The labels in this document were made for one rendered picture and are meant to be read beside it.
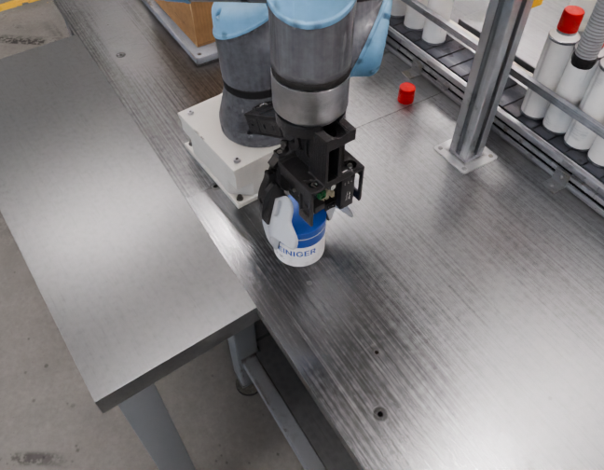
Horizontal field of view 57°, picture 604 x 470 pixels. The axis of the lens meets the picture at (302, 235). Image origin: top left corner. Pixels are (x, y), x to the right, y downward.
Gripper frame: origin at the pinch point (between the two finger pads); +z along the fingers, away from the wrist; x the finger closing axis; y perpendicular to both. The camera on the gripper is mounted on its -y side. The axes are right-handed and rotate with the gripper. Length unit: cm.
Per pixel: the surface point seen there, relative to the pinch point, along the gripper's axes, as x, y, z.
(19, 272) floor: -41, -109, 100
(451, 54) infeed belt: 60, -29, 12
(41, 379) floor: -48, -66, 100
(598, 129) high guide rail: 54, 9, 4
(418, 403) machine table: 3.0, 22.9, 17.1
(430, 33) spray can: 59, -34, 9
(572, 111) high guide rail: 54, 3, 4
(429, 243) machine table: 23.5, 3.9, 17.0
